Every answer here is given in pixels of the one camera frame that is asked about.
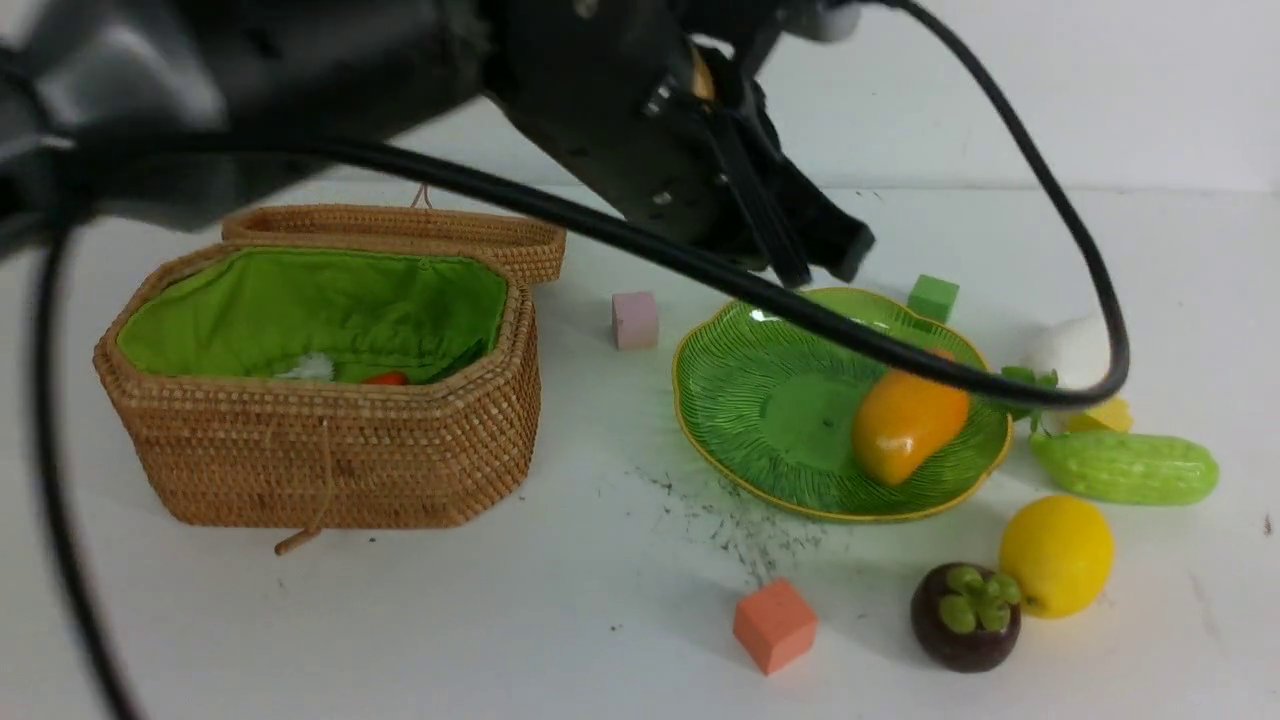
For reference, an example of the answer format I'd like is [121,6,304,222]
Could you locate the white toy radish green leaves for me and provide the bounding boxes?
[1000,316,1110,434]

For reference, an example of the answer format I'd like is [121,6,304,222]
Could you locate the pink foam cube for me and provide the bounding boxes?
[611,291,659,351]

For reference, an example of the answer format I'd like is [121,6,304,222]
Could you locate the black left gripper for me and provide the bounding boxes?
[483,1,876,290]

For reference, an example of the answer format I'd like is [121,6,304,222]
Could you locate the orange toy carrot green leaves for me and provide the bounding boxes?
[360,345,481,387]

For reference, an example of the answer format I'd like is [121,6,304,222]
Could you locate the orange foam cube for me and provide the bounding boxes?
[733,578,819,676]

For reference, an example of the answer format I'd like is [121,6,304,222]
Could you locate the woven wicker basket green lining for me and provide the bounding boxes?
[93,243,541,553]

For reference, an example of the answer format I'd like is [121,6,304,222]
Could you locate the green foam cube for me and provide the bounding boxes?
[908,274,959,325]

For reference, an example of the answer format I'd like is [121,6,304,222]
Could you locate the orange yellow toy mango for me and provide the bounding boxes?
[851,369,972,487]

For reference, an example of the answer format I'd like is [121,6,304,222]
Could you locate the green toy cucumber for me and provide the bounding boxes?
[1029,430,1220,506]

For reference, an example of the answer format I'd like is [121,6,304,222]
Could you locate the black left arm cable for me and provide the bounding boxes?
[29,0,1132,720]

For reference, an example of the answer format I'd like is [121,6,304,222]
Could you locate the purple toy mangosteen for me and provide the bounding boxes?
[910,562,1023,674]

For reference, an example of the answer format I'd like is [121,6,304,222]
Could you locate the woven wicker basket lid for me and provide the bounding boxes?
[221,202,567,284]

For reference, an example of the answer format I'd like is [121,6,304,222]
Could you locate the green glass leaf plate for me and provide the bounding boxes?
[671,301,1014,523]

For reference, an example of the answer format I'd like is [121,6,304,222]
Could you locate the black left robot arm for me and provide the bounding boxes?
[3,1,874,286]

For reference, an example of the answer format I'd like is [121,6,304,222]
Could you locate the yellow foam cube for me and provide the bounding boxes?
[1061,397,1134,433]

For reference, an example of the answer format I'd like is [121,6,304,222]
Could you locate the yellow toy lemon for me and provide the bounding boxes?
[998,495,1116,619]

